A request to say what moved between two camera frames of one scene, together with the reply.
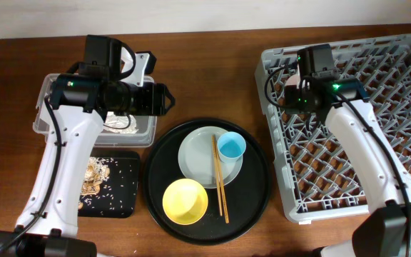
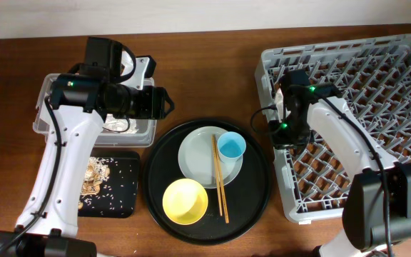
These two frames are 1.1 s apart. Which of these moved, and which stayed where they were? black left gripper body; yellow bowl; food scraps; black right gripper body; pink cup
Moved: black right gripper body; pink cup
Stayed: yellow bowl; food scraps; black left gripper body
